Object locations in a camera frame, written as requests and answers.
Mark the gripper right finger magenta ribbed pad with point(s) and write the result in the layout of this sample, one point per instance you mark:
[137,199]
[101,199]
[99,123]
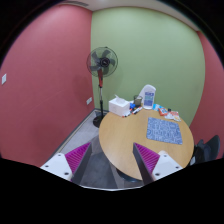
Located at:
[154,166]

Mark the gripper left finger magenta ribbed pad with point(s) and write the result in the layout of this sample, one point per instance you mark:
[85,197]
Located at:
[70,166]

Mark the blue patterned mouse pad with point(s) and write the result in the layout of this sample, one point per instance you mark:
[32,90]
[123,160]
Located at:
[163,131]

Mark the black office chair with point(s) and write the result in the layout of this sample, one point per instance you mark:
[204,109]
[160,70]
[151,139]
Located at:
[205,151]

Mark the white and orange packet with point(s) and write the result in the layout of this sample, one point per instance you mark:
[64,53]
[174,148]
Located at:
[173,115]

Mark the orange snack packet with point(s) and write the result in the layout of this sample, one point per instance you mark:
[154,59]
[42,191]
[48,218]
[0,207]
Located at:
[162,111]

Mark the red and white marker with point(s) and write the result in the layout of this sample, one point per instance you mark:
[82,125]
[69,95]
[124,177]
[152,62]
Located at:
[137,110]

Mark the dark mesh pen cup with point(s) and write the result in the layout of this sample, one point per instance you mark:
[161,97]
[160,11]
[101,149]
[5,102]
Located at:
[137,100]

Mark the white tissue box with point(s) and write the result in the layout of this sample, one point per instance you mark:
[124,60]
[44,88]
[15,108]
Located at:
[119,106]

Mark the white jug with blue label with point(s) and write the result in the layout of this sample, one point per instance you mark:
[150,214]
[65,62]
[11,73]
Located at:
[148,95]

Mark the white wall socket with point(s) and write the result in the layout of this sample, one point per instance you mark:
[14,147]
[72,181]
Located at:
[89,101]

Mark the white wall switch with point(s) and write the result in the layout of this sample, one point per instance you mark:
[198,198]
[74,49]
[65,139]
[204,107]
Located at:
[4,77]

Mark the black and red pedestal fan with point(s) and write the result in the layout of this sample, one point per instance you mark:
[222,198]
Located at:
[101,63]

